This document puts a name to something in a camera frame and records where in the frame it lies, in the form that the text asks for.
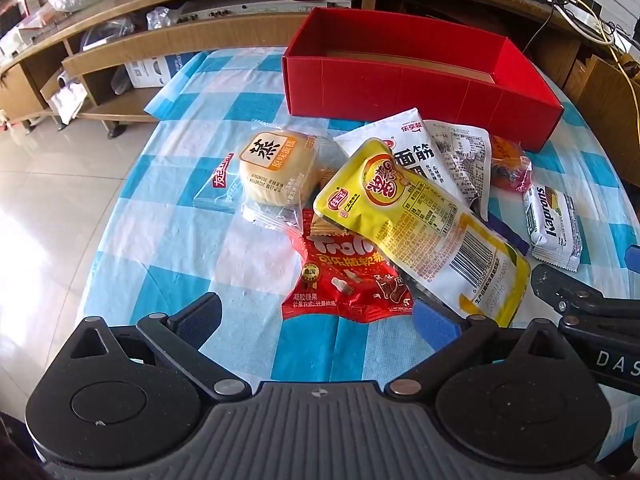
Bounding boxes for white power strip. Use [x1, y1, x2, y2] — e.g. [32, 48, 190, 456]
[567, 0, 632, 47]

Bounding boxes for clear plastic bag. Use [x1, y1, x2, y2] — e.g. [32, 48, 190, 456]
[145, 6, 177, 32]

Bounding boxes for white wafer packet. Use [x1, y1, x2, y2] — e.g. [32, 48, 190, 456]
[522, 185, 583, 272]

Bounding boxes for small white crinkled snack packet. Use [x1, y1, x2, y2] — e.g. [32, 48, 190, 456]
[425, 120, 493, 222]

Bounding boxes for white and blue carton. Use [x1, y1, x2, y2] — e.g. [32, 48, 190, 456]
[124, 52, 196, 90]

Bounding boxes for cream steamed cake packet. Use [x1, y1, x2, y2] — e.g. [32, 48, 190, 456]
[237, 129, 346, 232]

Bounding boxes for white snack packet red logo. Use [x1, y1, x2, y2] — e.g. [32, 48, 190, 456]
[334, 107, 441, 186]

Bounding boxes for small wooden side cabinet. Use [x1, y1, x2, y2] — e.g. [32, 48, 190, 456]
[570, 55, 640, 158]

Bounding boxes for silver media player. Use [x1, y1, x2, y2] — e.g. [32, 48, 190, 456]
[177, 0, 356, 23]

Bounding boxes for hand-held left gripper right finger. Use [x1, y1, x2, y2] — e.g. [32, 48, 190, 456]
[385, 300, 596, 398]

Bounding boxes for wooden TV cabinet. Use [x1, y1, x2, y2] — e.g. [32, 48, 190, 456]
[0, 0, 640, 136]

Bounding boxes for red candy packet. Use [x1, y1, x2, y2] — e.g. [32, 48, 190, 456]
[281, 207, 416, 323]

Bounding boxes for gold cracker packet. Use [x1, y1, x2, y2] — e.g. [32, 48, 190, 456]
[309, 166, 351, 237]

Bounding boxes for blue white checked tablecloth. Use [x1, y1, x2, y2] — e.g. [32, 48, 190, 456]
[97, 47, 640, 386]

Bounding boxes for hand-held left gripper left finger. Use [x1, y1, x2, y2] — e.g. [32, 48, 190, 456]
[70, 292, 253, 401]

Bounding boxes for yellow cable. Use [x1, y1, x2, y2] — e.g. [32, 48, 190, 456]
[487, 0, 640, 128]

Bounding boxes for orange round cake packet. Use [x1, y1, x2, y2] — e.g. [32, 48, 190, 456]
[490, 135, 533, 193]

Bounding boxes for clear plastic container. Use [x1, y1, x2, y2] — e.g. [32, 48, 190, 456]
[80, 17, 137, 52]

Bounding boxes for red cardboard box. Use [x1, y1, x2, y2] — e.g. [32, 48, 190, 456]
[281, 7, 565, 153]

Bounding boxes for yellow and white snack packet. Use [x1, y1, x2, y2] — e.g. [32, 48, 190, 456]
[312, 138, 532, 328]

